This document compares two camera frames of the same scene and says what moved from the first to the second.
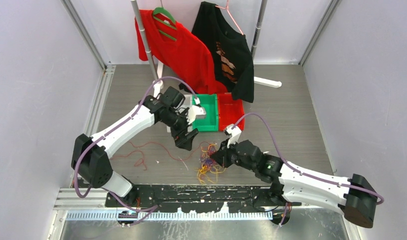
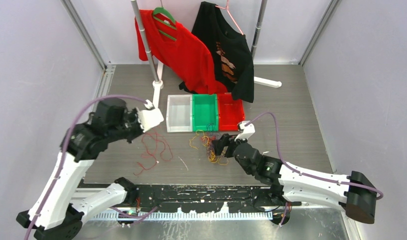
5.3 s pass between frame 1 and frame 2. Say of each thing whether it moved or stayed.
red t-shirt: stayed
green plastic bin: stayed
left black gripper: moved
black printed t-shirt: stayed
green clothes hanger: stayed
